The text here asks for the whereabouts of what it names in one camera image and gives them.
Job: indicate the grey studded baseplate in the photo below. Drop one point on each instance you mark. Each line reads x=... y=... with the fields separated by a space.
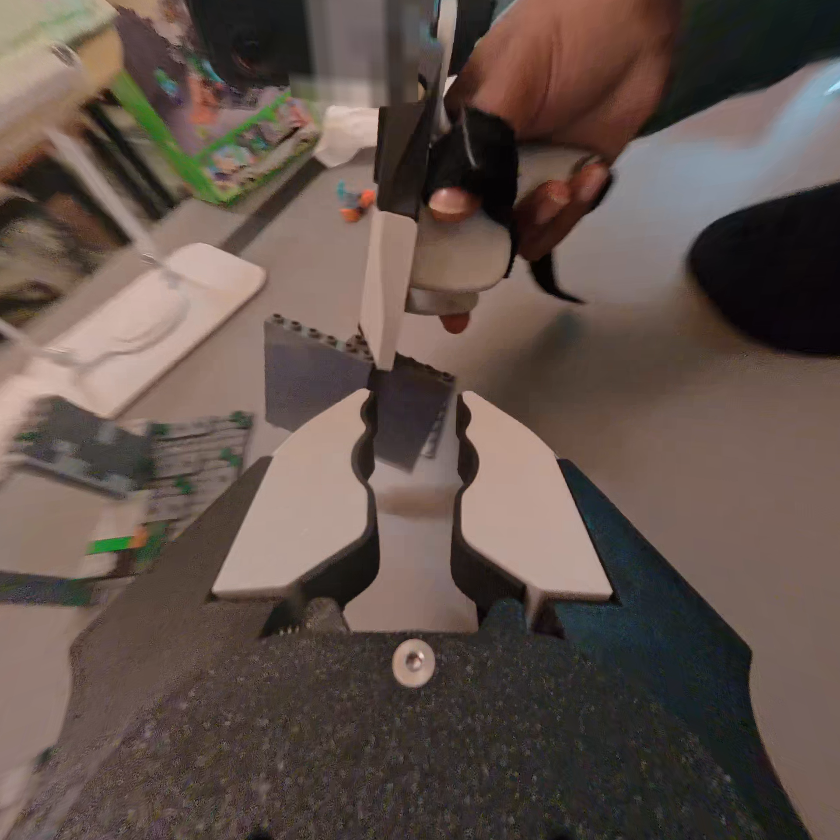
x=98 y=446

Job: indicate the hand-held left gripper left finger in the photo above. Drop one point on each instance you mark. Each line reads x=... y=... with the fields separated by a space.
x=295 y=518

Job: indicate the green toy set box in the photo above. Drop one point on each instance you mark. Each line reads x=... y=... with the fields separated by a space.
x=216 y=138

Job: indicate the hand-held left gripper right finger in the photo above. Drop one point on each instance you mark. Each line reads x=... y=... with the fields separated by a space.
x=531 y=518

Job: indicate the white flat stand base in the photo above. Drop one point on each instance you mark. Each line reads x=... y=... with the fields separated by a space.
x=197 y=289

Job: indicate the white paper bag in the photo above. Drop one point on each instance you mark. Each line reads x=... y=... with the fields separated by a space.
x=344 y=134

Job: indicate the orange toy brick figure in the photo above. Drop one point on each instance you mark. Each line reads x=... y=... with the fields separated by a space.
x=358 y=207

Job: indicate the black chair armrest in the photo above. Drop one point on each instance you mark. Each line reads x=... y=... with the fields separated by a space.
x=774 y=275

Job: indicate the grey toy brick wall assembly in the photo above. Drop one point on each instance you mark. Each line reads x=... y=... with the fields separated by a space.
x=308 y=380

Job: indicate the person's right forearm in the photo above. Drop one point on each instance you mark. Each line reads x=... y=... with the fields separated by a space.
x=754 y=39

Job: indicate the person's right hand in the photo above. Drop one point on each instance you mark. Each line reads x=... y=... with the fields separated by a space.
x=571 y=85

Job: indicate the grey desk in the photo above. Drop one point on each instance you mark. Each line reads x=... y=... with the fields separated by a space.
x=656 y=492

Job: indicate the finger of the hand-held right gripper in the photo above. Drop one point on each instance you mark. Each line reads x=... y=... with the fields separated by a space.
x=388 y=289

